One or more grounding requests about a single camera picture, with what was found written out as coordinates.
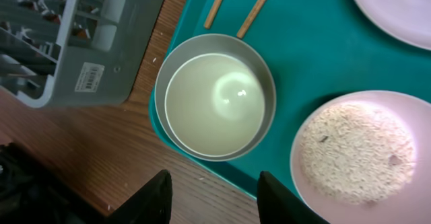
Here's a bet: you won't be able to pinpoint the right wooden chopstick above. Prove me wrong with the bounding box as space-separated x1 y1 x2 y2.
236 0 266 39

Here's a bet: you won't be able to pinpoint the teal plastic tray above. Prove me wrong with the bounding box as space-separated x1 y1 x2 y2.
149 0 431 200

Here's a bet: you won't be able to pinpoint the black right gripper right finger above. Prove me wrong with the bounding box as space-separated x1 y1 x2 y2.
257 171 329 224

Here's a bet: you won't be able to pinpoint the large white round plate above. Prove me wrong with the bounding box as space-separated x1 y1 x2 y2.
354 0 430 50

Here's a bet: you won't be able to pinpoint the cooked rice leftovers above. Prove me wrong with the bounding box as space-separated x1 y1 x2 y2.
299 101 416 204

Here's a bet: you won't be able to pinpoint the grey dishwasher rack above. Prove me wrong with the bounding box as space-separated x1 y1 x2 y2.
1 0 164 108

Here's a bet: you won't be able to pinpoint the left wooden chopstick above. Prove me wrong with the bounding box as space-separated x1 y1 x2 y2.
204 0 223 30

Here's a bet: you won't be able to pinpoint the wooden chopstick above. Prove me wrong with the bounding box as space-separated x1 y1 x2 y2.
204 0 223 30
236 0 266 39

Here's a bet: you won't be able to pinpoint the small white bowl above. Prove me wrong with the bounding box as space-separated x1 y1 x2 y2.
290 90 430 224

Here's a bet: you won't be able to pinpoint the grey metal bowl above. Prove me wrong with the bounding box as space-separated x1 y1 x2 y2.
154 34 277 161

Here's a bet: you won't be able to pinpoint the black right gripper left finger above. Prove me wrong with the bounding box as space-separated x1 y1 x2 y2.
106 170 172 224

